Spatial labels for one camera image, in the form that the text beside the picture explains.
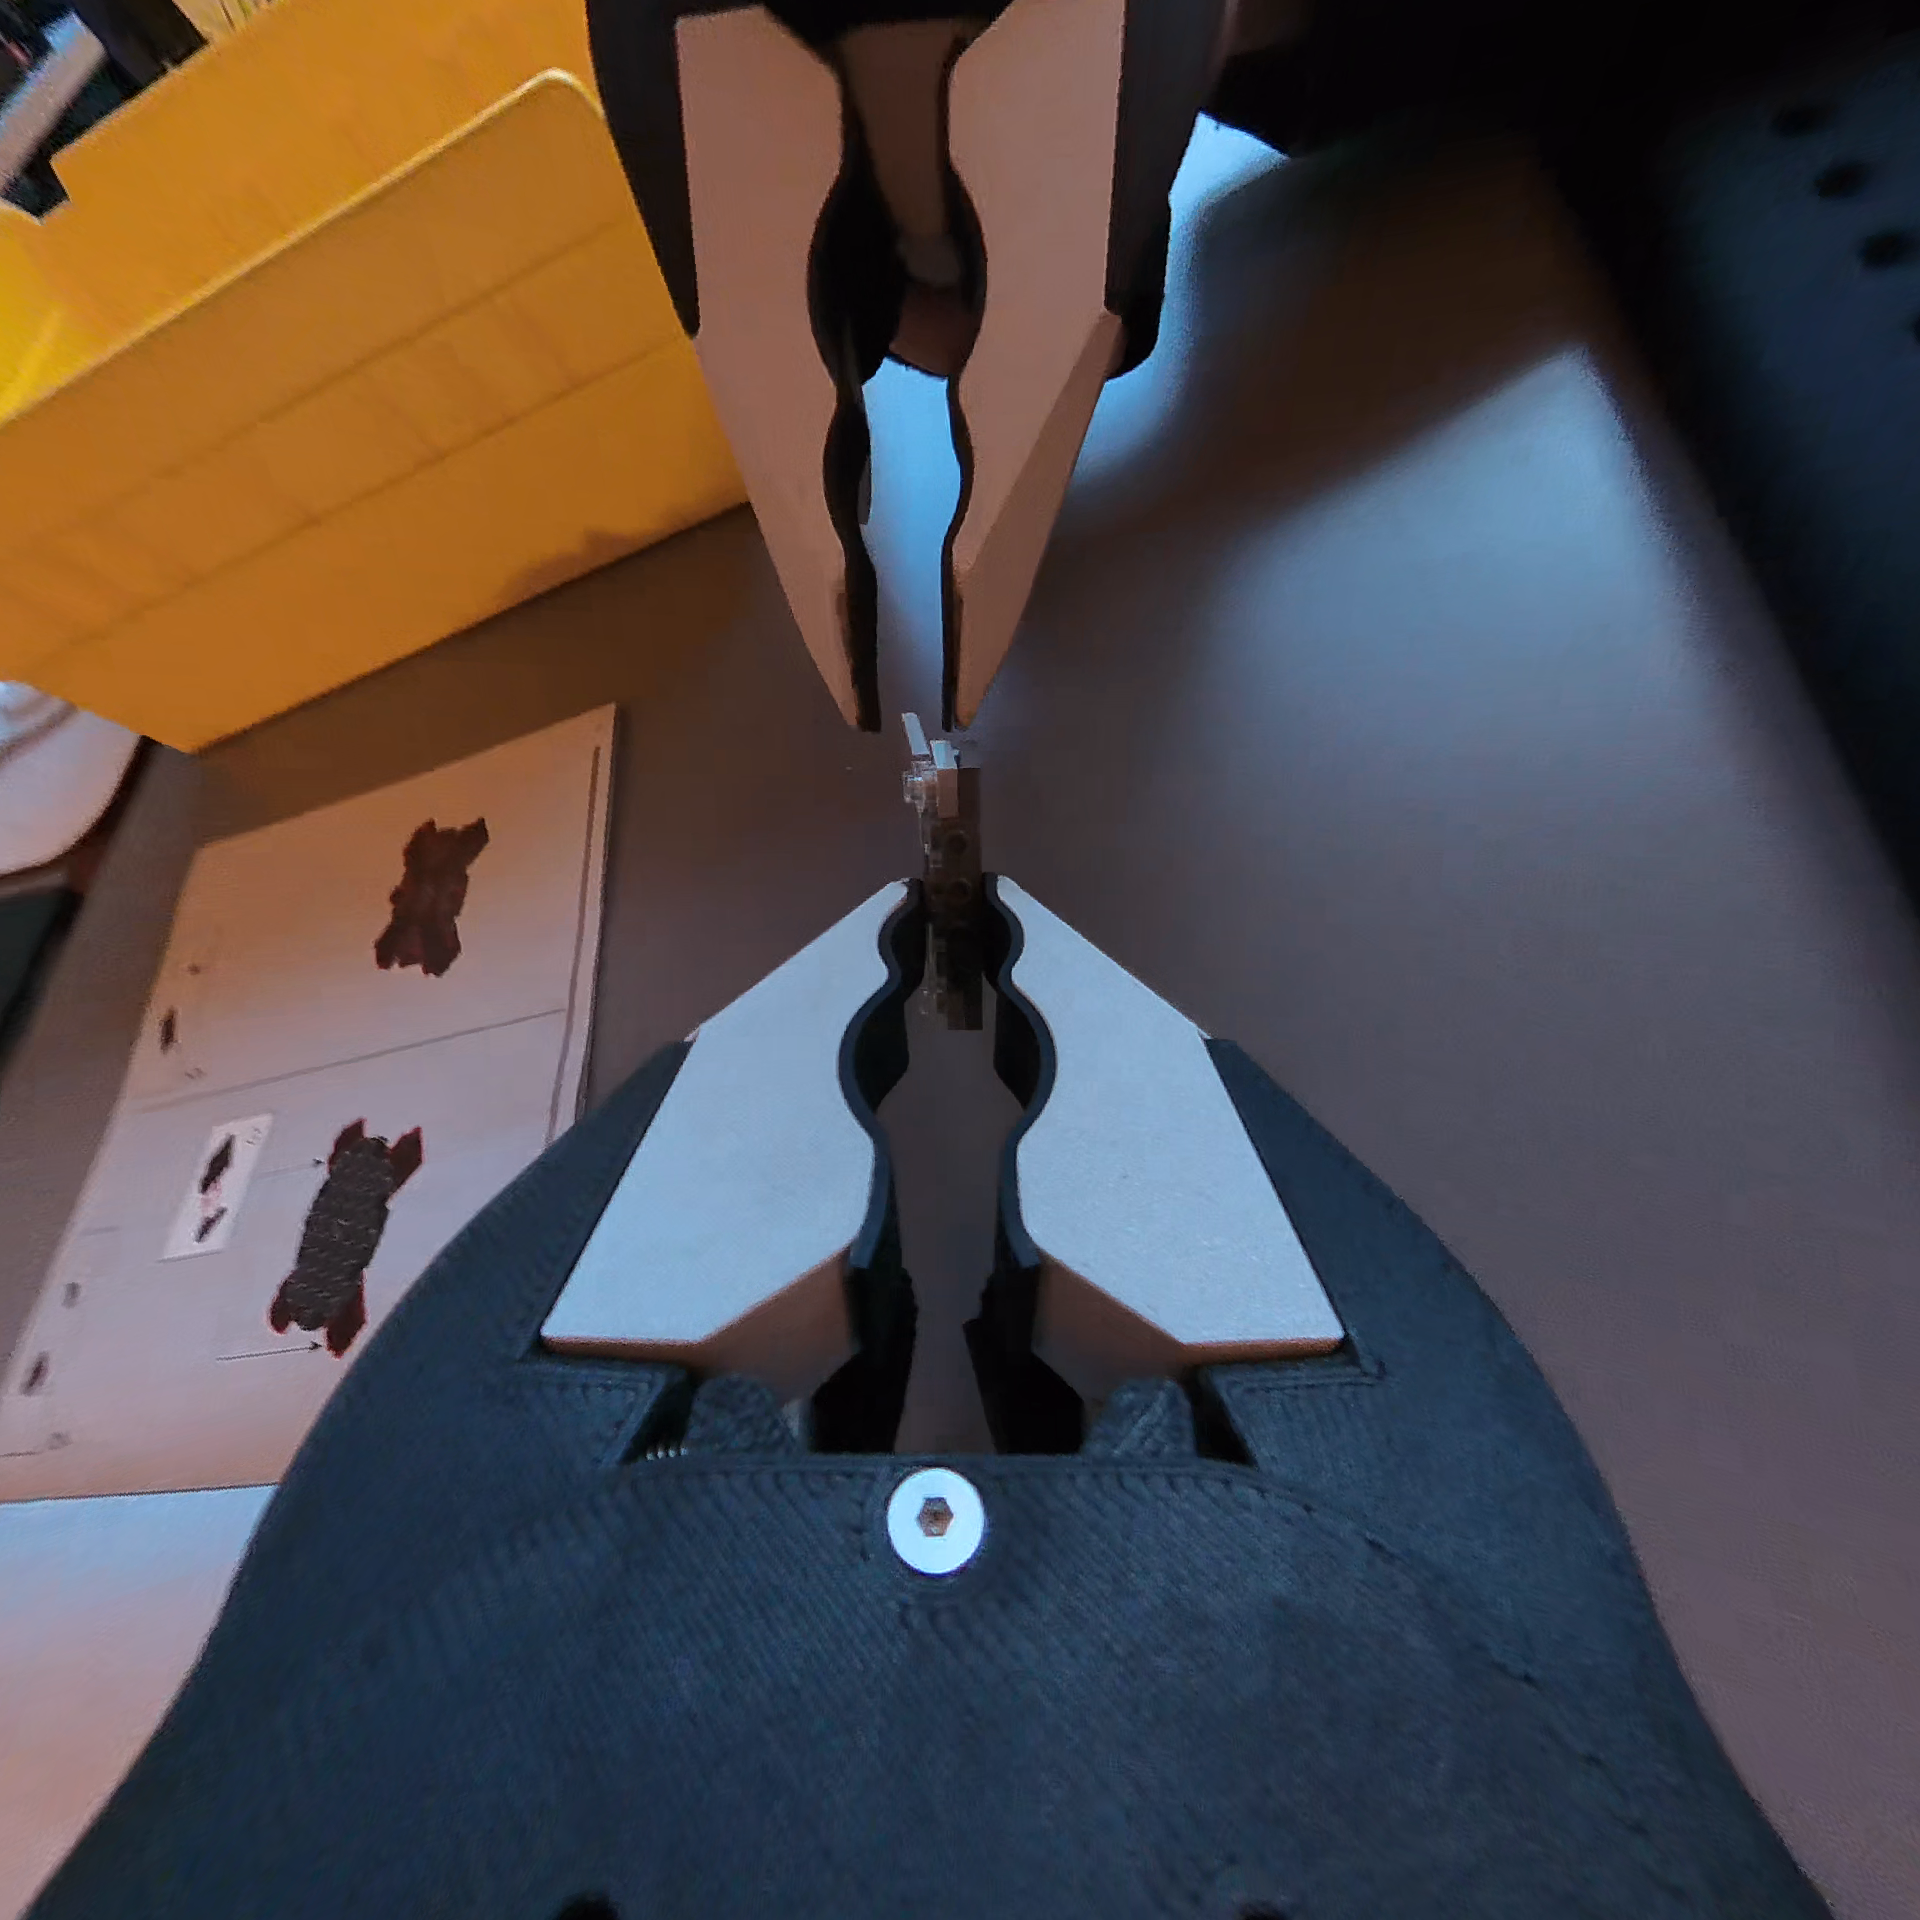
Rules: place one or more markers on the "yellow plastic parts bin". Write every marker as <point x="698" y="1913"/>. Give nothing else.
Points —
<point x="375" y="525"/>

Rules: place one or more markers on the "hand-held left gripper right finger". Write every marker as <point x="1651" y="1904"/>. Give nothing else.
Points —
<point x="1170" y="1200"/>

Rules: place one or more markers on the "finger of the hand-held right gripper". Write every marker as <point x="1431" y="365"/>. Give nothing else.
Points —
<point x="1049" y="225"/>
<point x="751" y="299"/>

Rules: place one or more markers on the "grey desk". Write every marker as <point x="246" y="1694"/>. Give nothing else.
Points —
<point x="1425" y="902"/>

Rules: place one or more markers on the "instruction booklet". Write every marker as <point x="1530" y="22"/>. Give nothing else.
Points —
<point x="495" y="902"/>

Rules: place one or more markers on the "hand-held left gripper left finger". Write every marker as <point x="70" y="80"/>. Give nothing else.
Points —
<point x="720" y="1200"/>

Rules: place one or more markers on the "black perforated pad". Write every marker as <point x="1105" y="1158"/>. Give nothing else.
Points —
<point x="1800" y="375"/>

